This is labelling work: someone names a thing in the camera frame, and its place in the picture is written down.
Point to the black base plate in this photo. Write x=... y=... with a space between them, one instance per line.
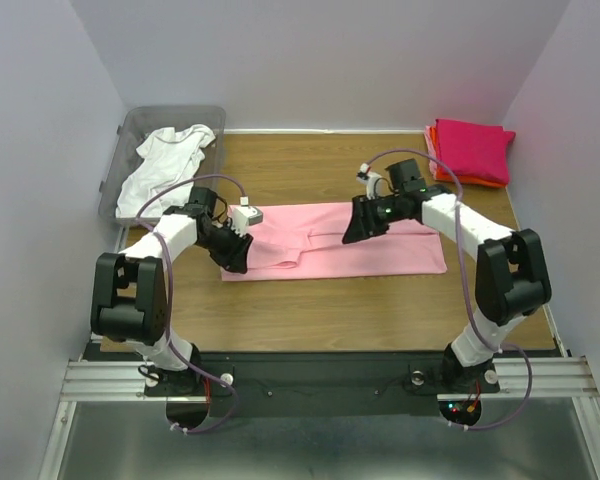
x=322 y=384

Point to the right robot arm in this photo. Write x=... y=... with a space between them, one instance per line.
x=511 y=282

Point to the magenta folded t-shirt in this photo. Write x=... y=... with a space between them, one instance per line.
x=472 y=147

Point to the aluminium frame rail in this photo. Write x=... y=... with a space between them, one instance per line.
x=95 y=376

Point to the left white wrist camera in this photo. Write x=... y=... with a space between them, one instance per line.
x=244 y=215

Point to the pale pink folded t-shirt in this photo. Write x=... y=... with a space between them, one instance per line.
x=431 y=149

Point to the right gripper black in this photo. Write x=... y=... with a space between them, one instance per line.
x=363 y=223

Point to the clear plastic bin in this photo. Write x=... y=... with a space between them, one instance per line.
x=138 y=124

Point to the orange folded t-shirt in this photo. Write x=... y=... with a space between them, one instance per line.
x=460 y=180

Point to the white t-shirt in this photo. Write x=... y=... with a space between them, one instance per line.
x=168 y=157

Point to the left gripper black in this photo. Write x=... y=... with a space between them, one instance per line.
x=234 y=259

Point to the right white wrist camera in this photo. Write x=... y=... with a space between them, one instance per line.
x=370 y=179

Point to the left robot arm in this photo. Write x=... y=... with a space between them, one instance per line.
x=133 y=289

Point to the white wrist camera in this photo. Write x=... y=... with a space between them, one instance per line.
x=370 y=179
x=244 y=215

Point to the light pink t-shirt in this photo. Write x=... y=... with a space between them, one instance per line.
x=297 y=242

